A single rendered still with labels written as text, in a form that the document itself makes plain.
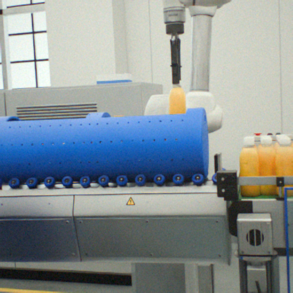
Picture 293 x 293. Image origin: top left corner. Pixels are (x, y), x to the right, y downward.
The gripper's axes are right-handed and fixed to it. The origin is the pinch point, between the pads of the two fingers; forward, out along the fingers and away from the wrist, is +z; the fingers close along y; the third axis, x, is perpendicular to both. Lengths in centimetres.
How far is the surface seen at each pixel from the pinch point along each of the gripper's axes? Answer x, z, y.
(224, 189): 20, 42, 29
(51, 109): -114, 11, -150
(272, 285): 35, 73, 39
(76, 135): -37.7, 22.2, 18.4
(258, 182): 32, 40, 26
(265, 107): 39, 16, -258
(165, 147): -2.4, 27.7, 19.6
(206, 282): 11, 81, 15
